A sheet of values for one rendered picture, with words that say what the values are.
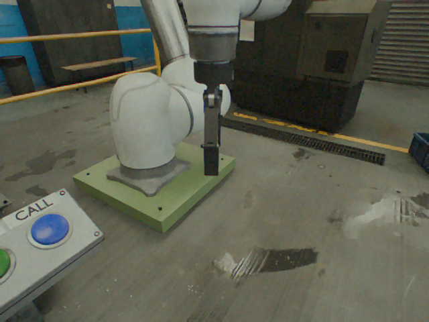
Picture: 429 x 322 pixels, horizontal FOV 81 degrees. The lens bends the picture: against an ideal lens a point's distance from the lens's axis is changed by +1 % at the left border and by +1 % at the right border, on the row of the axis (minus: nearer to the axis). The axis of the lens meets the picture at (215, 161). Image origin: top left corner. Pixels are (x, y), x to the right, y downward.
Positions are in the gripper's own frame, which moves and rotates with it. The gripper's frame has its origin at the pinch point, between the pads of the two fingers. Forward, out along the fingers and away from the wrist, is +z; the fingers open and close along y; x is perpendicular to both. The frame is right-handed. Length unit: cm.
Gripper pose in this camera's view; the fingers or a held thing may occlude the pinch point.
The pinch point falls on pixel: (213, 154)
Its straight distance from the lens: 58.1
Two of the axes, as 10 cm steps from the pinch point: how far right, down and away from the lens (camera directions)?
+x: -10.0, -0.2, 0.4
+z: 0.0, 8.7, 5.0
